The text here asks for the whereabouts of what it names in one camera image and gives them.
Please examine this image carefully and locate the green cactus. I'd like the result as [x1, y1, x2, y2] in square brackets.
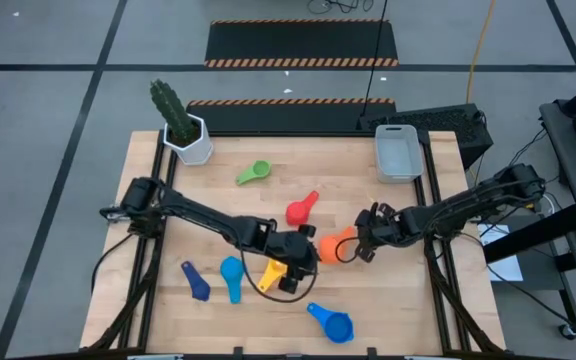
[149, 78, 197, 144]

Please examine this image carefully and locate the black aluminium frame rail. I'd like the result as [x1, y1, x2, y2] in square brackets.
[87, 130, 179, 351]
[414, 129, 507, 354]

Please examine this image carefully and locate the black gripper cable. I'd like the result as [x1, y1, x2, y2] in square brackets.
[334, 235, 364, 265]
[239, 247, 319, 304]

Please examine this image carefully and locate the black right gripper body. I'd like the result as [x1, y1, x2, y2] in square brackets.
[367, 206, 415, 247]

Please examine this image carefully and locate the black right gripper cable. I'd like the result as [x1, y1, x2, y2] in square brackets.
[334, 235, 364, 265]

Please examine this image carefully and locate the large blue measuring cup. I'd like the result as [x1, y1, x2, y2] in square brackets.
[306, 301, 355, 345]

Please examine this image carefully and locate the white hexagonal plant pot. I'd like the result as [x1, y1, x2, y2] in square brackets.
[162, 113, 215, 167]

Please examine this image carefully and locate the grey plastic basket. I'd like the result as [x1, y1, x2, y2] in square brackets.
[374, 124, 425, 184]

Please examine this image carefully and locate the white paper sheet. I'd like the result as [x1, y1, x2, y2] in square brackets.
[476, 223, 525, 283]

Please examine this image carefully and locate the yellow measuring cup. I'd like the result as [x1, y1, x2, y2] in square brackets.
[256, 258, 288, 294]

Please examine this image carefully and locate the black coiled cable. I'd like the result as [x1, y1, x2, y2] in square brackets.
[306, 0, 375, 15]

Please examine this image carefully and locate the cyan measuring cup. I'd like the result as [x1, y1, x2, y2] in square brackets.
[219, 255, 246, 305]

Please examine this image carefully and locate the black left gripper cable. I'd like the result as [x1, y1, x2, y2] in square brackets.
[239, 247, 319, 304]

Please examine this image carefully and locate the yellow hanging cable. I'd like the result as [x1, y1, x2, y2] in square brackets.
[465, 0, 498, 105]

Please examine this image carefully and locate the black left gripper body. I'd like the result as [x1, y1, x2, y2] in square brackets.
[266, 228, 320, 280]

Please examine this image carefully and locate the red measuring cup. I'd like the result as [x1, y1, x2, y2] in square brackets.
[285, 190, 320, 227]

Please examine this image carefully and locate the orange measuring cup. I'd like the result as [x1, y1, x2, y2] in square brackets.
[317, 225, 358, 265]

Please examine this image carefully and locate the black perforated computer case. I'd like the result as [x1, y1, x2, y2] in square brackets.
[356, 103, 495, 171]

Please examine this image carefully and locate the black frame crossbar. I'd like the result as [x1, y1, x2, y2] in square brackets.
[157, 129, 429, 139]

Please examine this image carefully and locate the navy blue measuring cup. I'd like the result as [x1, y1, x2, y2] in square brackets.
[180, 260, 212, 302]

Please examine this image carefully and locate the black hazard-striped floor mat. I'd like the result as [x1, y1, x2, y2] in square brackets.
[203, 18, 400, 69]
[186, 98, 398, 135]

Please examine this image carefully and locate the green measuring cup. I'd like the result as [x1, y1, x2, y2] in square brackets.
[235, 159, 273, 186]

